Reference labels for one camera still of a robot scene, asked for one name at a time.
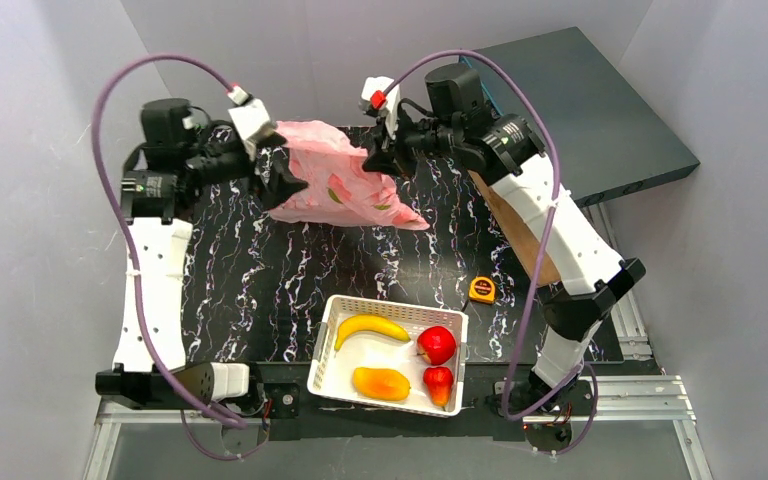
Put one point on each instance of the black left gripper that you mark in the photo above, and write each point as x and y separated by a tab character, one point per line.
264	163

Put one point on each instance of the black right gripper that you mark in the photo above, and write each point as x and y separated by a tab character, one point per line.
387	149

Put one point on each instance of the pink plastic bag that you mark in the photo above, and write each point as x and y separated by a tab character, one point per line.
339	192

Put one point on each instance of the yellow fake banana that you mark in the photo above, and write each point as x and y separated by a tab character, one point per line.
369	323

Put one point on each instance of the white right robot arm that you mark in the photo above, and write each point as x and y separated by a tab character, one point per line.
519	166

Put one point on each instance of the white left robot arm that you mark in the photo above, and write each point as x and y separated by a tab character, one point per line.
163	179

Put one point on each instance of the red fake apple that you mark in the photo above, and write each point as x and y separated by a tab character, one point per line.
436	345

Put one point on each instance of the orange yellow fake mango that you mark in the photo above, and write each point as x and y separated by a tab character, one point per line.
381	384

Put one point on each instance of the red fake pear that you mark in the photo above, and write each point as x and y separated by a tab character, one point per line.
439	382

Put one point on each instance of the brown wooden board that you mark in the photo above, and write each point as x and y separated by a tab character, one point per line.
523	242

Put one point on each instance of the orange tape measure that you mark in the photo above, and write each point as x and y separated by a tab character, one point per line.
482	290

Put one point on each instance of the dark teal flat box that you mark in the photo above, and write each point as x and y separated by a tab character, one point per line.
611	143

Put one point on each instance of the white perforated plastic basket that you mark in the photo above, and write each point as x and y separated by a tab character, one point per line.
330	374

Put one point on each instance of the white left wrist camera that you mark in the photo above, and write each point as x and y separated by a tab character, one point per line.
252	122

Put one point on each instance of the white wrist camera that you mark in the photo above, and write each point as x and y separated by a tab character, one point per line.
379	99
252	122

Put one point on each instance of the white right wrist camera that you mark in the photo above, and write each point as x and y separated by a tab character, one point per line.
379	99

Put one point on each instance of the aluminium frame rail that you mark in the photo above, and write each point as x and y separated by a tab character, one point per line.
626	427

